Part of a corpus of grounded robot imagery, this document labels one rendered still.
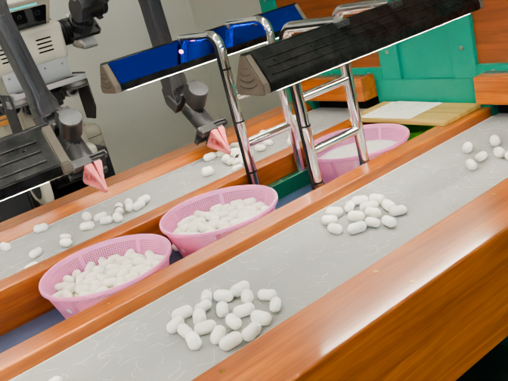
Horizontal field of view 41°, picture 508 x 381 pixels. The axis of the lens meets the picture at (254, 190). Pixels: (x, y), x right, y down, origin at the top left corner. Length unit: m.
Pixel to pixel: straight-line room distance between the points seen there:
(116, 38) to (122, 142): 0.59
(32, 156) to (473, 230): 0.69
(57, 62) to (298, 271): 1.38
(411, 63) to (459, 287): 1.00
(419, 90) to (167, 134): 2.43
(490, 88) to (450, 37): 0.19
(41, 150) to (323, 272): 0.50
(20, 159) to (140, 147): 3.13
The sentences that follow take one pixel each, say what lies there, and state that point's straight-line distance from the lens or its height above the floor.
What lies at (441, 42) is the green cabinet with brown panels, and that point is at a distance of 1.88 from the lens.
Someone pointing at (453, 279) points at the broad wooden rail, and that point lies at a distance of 1.06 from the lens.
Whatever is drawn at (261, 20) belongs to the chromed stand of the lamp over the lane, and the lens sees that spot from 1.70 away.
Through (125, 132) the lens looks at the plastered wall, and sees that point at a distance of 4.03.
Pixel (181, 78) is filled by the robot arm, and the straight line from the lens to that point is 2.04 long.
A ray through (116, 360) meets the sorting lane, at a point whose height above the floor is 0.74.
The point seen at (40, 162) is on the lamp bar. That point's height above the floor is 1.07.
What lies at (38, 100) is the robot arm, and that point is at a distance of 1.82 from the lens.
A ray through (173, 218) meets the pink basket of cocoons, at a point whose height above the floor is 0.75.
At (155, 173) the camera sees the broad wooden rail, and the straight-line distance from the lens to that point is 1.97.
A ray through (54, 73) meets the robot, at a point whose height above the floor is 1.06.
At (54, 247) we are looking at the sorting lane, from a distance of 1.66.
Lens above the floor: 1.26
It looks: 18 degrees down
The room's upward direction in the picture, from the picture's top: 14 degrees counter-clockwise
